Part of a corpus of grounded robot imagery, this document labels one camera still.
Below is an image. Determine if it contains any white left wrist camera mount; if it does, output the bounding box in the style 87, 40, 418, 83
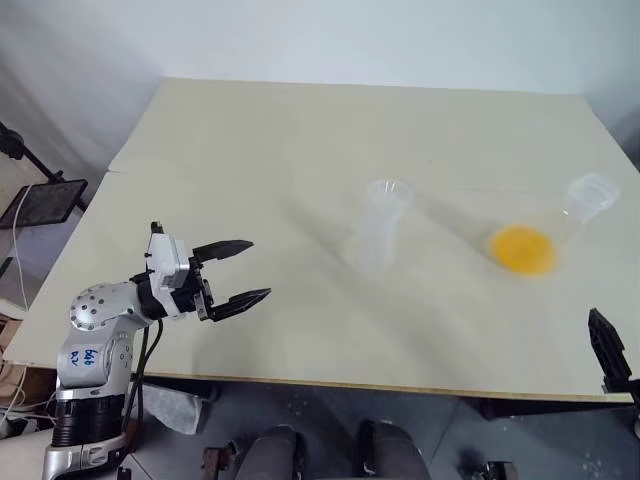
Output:
142, 221, 194, 319

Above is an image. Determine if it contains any large clear cup orange liquid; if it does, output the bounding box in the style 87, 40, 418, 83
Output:
487, 171, 623, 278

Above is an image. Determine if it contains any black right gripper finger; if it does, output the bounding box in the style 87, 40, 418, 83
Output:
587, 307, 640, 407

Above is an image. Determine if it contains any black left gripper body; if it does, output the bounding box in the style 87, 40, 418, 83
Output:
171, 259, 217, 322

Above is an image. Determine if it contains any thin white cable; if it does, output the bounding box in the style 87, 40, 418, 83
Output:
8, 183, 32, 312

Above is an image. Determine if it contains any small clear plastic cup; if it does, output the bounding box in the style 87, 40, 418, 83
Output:
343, 177, 417, 277

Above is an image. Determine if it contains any black table frame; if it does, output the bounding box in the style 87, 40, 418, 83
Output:
478, 396, 637, 422

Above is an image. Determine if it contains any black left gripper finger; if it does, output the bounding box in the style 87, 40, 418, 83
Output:
191, 239, 255, 264
206, 286, 273, 325

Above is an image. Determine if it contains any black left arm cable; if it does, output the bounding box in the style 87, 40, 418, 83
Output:
119, 317, 165, 454

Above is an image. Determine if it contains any white foam sheet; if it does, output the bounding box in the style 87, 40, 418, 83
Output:
143, 383, 212, 437

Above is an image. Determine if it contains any dark rounded shape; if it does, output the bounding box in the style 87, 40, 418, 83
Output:
233, 424, 307, 480

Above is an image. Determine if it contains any black tripod stand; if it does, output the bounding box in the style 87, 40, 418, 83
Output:
0, 119, 67, 184

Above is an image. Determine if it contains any brown metal bracket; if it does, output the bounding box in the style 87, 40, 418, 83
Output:
201, 442, 239, 477

